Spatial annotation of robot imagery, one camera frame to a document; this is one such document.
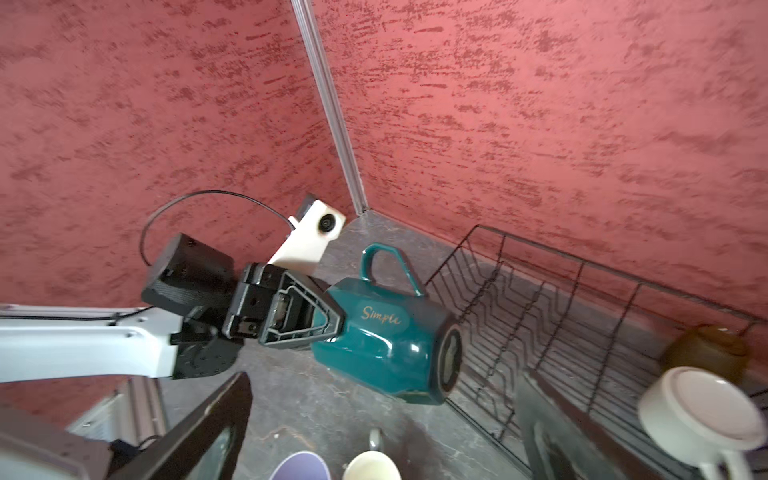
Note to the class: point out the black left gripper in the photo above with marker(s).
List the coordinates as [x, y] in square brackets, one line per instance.
[285, 308]

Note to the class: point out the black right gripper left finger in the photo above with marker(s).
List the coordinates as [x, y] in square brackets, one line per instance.
[205, 445]

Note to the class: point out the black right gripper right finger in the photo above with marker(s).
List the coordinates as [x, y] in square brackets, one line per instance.
[560, 440]

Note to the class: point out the dark green white-inside mug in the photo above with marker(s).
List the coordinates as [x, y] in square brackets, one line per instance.
[400, 344]

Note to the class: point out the lilac plastic cup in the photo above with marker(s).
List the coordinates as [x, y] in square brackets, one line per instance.
[304, 465]

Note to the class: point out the white mug red inside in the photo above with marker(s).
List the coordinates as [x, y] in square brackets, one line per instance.
[704, 421]

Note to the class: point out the brown gold textured cup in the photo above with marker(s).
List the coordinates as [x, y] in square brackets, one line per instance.
[709, 347]

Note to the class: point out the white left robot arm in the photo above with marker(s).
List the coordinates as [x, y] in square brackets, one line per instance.
[197, 314]

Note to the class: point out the small cream mug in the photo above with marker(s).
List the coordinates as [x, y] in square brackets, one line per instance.
[372, 464]

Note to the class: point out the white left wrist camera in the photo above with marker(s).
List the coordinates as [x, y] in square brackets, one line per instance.
[316, 224]

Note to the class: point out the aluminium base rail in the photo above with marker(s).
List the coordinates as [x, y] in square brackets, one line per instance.
[78, 428]

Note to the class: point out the black wire dish rack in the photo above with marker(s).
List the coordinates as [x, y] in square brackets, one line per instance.
[594, 333]

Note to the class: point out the left aluminium corner post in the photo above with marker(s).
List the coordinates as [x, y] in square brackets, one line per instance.
[310, 33]

